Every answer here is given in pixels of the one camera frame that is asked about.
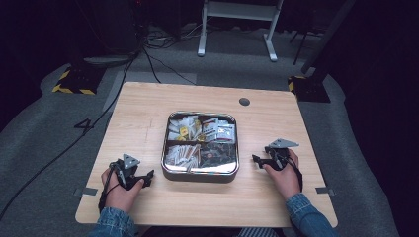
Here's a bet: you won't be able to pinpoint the pile of red label sachets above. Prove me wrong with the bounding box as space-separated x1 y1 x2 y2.
201 118 236 144

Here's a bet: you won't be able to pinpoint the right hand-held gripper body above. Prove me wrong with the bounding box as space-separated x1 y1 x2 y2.
263 137 300 172

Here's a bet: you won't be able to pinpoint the thin black floor cable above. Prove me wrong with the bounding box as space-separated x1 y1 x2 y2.
141 47 198 86

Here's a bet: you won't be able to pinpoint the pile of yellow label packets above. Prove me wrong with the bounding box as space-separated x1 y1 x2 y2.
167 116 203 142

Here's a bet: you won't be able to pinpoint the dark square compartment box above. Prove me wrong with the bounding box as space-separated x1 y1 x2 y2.
160 111 240 184

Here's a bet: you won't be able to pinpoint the person's right hand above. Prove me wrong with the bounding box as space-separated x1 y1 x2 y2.
263 148 302 200

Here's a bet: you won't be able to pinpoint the long black floor cable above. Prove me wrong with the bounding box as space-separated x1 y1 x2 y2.
0 48 141 221

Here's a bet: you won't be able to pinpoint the pile of clear tea bags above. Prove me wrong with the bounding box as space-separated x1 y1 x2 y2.
200 142 237 168

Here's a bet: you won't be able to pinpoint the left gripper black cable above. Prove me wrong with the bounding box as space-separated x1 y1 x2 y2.
98 162 122 213

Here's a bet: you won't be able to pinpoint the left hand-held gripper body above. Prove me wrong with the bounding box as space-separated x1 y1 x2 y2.
110 153 146 192

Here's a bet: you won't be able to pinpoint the person's striped clothing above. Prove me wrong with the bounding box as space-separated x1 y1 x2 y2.
235 226 282 237

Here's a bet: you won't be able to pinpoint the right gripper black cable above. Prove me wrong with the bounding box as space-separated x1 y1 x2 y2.
284 153 304 194

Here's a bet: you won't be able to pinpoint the black stand with striped base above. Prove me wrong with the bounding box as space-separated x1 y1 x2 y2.
287 0 358 104
51 63 107 97

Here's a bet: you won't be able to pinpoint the black tripod legs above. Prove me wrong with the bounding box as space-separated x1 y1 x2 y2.
289 28 319 66

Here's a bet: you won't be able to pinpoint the grey tape piece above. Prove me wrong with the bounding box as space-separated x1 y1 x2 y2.
73 187 99 198

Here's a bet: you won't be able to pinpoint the white desk frame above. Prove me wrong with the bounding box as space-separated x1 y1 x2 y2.
197 0 285 63

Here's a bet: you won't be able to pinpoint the bundle of floor cables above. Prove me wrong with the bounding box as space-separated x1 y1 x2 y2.
143 23 207 51

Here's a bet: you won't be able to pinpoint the person's left hand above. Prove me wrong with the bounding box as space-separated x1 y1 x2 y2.
101 167 145 213

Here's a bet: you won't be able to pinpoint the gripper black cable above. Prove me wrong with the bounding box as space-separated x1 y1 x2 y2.
98 162 122 213
284 153 304 194

